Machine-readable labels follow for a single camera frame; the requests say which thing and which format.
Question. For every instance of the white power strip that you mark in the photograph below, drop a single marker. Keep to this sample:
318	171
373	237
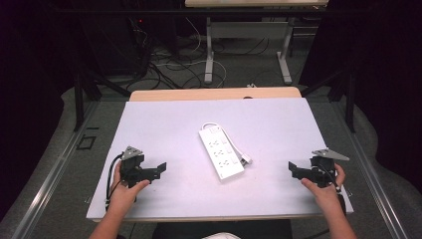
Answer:
220	156

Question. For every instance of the wooden table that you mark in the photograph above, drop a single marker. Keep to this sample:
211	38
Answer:
199	94

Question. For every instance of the black equipment cabinet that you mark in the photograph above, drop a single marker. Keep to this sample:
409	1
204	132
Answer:
116	43

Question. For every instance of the white table board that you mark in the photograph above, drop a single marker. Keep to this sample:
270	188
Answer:
166	132

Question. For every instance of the black metal stand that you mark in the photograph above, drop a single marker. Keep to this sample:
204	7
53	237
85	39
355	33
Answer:
78	99
350	99

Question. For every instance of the white desk with metal legs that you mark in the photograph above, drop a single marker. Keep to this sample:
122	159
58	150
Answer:
249	30

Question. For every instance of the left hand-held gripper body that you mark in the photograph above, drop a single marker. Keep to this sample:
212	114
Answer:
132	166

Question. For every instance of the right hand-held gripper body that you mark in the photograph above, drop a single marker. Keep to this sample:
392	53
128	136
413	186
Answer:
323	172

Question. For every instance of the person's left hand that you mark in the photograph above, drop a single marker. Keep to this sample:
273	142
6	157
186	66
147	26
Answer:
122	197

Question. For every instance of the dark curtain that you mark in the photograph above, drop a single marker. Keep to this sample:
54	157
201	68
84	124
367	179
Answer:
388	83
30	83

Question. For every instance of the aluminium floor rail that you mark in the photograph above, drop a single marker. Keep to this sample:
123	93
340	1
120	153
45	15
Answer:
375	186
49	186

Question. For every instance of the person's right hand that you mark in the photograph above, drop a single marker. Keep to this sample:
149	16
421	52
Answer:
328	197

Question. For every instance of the black square floor frame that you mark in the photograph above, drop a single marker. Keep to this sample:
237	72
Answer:
86	142

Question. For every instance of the person's dark clothing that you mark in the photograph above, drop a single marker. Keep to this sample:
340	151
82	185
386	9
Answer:
185	229

